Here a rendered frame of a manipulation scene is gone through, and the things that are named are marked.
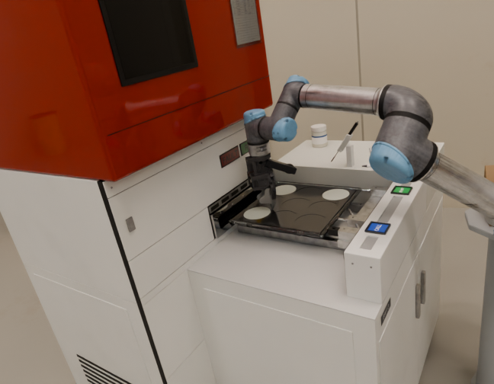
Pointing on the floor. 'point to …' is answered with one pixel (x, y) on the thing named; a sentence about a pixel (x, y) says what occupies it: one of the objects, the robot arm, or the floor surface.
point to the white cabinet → (325, 326)
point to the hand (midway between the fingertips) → (273, 204)
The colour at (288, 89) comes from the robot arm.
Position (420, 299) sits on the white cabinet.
